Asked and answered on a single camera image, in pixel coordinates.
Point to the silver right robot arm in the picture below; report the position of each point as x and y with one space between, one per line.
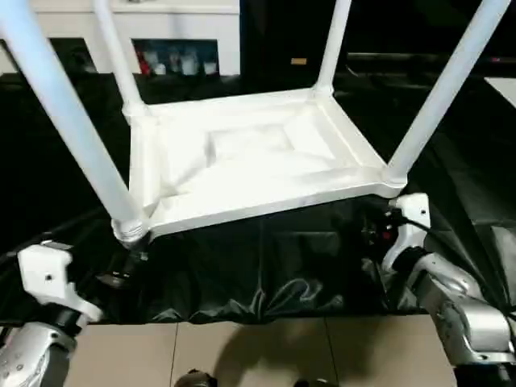
463 310

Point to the white cabinet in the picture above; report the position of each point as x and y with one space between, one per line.
177 24

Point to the white plastic table top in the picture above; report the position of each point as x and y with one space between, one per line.
258 145

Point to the white flat board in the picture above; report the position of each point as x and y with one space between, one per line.
504 87

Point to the black mat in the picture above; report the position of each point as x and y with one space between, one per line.
282 274

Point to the small red bottle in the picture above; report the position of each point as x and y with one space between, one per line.
145 63

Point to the white plastic table leg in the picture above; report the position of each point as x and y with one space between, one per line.
443 89
117 56
332 44
64 105

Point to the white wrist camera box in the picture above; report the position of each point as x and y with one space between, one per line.
48 274
407 218

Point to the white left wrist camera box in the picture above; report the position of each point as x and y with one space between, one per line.
48 274

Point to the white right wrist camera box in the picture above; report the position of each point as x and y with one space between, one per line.
407 218

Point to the small yellow tag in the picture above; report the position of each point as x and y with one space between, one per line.
298 60

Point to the grey robot foot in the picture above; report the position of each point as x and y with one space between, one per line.
193 379
310 383

